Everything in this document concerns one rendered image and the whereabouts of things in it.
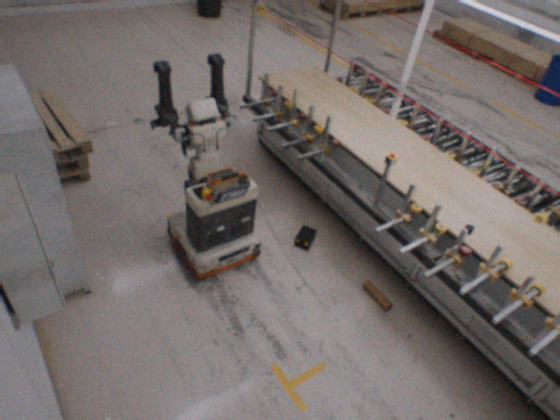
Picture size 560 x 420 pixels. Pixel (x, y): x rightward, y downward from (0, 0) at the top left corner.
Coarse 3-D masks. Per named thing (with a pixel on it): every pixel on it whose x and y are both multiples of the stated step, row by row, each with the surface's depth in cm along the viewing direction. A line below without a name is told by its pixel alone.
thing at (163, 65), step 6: (162, 66) 310; (168, 66) 311; (162, 72) 309; (168, 72) 311; (168, 78) 313; (168, 84) 315; (168, 90) 317; (168, 96) 319; (168, 102) 322; (168, 108) 324; (174, 108) 327; (162, 114) 328; (174, 114) 329
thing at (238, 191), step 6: (246, 180) 337; (240, 186) 326; (246, 186) 328; (210, 192) 322; (216, 192) 324; (222, 192) 318; (228, 192) 321; (234, 192) 327; (240, 192) 333; (216, 198) 327; (222, 198) 326; (228, 198) 332
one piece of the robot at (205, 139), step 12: (216, 120) 337; (192, 132) 324; (204, 132) 329; (216, 132) 335; (204, 144) 334; (216, 144) 341; (192, 156) 355; (204, 156) 348; (216, 156) 357; (192, 168) 354; (204, 168) 356; (216, 168) 364
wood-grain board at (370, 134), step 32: (288, 96) 451; (320, 96) 460; (352, 96) 470; (352, 128) 419; (384, 128) 427; (416, 160) 391; (448, 160) 398; (416, 192) 355; (448, 192) 361; (480, 192) 367; (448, 224) 330; (480, 224) 335; (512, 224) 340; (544, 224) 345; (480, 256) 310; (512, 256) 313; (544, 256) 317
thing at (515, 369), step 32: (288, 160) 494; (352, 160) 402; (384, 192) 380; (352, 224) 431; (416, 224) 360; (384, 256) 406; (416, 288) 384; (512, 288) 303; (448, 320) 367; (480, 352) 348; (512, 352) 324; (512, 384) 331; (544, 384) 305; (544, 416) 316
